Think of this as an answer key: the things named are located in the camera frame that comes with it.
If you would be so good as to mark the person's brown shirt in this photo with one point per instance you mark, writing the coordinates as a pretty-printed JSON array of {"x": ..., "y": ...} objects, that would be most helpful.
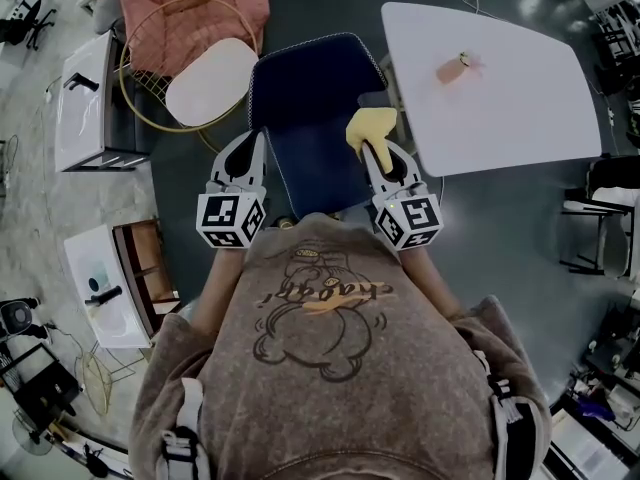
[{"x": 340, "y": 368}]

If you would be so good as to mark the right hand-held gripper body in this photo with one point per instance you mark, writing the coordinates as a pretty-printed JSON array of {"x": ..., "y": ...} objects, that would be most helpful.
[{"x": 415, "y": 218}]

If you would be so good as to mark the yellow cloth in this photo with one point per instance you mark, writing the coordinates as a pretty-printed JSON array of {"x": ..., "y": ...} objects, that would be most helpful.
[{"x": 367, "y": 128}]

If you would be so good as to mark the black faucet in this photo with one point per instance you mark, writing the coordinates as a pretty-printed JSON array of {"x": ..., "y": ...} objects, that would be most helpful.
[
  {"x": 105, "y": 295},
  {"x": 82, "y": 82}
]

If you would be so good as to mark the person's right forearm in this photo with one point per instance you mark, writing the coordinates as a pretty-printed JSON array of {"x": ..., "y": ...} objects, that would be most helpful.
[{"x": 427, "y": 283}]

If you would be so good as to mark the cluttered workbench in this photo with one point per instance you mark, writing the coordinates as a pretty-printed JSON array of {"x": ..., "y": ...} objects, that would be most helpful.
[{"x": 600, "y": 398}]

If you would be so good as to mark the dark blue chair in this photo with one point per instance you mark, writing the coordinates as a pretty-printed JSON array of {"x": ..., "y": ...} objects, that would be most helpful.
[{"x": 310, "y": 118}]

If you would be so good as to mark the white sink cabinet wooden frame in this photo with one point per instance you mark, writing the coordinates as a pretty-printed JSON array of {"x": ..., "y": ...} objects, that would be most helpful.
[{"x": 95, "y": 258}]

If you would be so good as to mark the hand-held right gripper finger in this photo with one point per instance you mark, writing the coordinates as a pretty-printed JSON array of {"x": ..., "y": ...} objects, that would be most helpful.
[
  {"x": 411, "y": 170},
  {"x": 373, "y": 174}
]

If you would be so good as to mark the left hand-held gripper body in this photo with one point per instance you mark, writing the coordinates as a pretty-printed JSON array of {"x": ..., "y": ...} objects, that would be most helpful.
[{"x": 227, "y": 218}]

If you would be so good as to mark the black upholstered chair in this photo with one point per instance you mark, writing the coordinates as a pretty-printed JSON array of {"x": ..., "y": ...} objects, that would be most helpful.
[{"x": 617, "y": 173}]

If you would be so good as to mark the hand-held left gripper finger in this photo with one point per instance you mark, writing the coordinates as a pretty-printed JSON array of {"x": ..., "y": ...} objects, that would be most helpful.
[
  {"x": 261, "y": 168},
  {"x": 221, "y": 163}
]

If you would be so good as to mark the person's left forearm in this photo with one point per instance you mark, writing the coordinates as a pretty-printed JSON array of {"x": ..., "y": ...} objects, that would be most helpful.
[{"x": 217, "y": 293}]

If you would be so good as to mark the white sink cabinet black frame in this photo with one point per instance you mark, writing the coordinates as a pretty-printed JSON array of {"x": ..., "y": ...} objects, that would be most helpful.
[{"x": 80, "y": 118}]

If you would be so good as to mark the person's left yellow shoe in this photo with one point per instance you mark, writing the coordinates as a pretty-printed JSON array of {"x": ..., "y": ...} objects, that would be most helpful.
[{"x": 287, "y": 223}]

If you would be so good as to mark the white desk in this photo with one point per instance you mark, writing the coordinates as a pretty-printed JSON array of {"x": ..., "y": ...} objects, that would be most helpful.
[{"x": 75, "y": 468}]

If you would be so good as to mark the white table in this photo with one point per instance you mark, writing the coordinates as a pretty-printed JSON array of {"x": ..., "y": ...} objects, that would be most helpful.
[{"x": 500, "y": 118}]

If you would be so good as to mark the black office chair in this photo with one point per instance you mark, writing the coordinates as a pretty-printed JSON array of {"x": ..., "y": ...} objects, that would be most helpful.
[{"x": 25, "y": 23}]

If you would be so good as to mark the black shelf rack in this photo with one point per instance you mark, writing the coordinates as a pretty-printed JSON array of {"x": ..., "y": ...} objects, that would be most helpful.
[{"x": 620, "y": 43}]

